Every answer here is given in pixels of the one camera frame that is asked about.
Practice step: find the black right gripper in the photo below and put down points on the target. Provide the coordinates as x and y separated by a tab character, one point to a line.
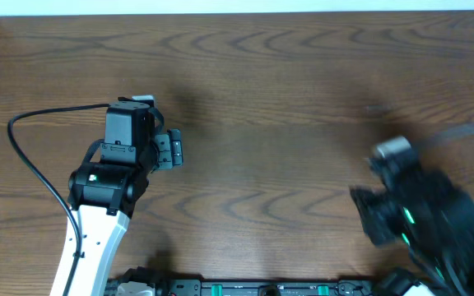
373	202

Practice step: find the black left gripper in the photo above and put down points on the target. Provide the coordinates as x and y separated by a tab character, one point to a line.
172	150

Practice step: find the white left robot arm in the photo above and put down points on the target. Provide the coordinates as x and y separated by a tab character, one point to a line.
103	191

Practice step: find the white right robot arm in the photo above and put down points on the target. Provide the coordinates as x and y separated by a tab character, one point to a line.
432	216

